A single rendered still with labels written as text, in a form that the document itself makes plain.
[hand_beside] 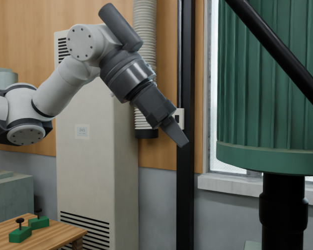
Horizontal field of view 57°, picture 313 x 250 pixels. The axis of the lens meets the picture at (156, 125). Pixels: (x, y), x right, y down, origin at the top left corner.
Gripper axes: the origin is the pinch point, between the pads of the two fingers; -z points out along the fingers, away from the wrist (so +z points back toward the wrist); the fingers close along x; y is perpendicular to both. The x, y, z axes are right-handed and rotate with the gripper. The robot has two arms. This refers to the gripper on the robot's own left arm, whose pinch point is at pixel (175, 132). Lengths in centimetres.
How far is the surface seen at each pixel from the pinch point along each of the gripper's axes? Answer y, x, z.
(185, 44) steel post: 46, -117, 35
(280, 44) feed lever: 9.7, 31.9, 0.8
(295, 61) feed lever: 9.6, 32.1, -1.1
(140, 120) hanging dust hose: -4, -124, 17
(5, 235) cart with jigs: -108, -115, 14
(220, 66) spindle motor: 8.6, 19.6, 3.2
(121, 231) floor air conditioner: -60, -136, -31
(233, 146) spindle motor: 3.0, 21.6, -5.1
